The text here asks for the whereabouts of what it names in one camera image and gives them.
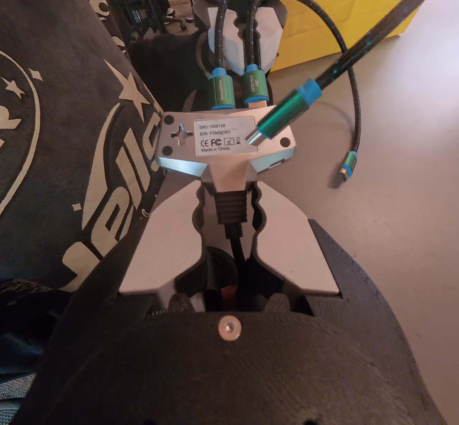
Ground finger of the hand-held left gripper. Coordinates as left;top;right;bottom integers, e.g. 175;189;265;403
256;6;284;73
195;0;240;74

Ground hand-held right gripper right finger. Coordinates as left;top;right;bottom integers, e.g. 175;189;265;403
252;181;340;296

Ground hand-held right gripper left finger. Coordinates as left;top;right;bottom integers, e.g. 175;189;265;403
118;179;206;296

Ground black braided HDMI cable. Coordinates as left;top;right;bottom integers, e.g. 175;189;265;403
207;0;248;110
247;0;459;146
241;0;361;184

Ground black splitter output cable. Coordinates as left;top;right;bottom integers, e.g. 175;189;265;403
214;190;249;304

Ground silver HDMI splitter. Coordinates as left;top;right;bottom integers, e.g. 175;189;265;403
153;105;299;196

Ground yellow box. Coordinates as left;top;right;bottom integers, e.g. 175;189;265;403
251;0;437;73

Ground person's dark printed shirt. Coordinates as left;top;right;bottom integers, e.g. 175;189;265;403
0;0;170;325

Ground blue denim trousers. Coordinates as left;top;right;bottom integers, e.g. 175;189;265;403
0;325;58;411

